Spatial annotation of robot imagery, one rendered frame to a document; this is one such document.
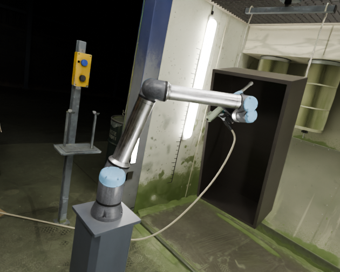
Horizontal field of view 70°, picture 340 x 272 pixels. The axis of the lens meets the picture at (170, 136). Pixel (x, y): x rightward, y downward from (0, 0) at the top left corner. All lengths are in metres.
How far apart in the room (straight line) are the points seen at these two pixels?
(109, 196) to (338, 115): 2.61
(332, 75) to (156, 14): 1.82
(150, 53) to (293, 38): 1.58
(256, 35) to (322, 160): 1.63
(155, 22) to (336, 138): 2.28
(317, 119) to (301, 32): 0.92
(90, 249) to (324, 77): 2.59
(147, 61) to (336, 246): 2.44
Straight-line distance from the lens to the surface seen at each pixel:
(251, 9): 2.37
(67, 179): 2.40
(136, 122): 1.50
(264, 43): 3.20
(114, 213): 1.51
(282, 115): 1.80
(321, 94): 2.95
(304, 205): 3.05
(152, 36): 2.25
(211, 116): 1.88
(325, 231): 2.98
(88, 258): 1.58
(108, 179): 1.42
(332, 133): 3.27
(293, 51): 3.04
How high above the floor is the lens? 1.50
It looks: 13 degrees down
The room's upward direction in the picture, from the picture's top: 12 degrees clockwise
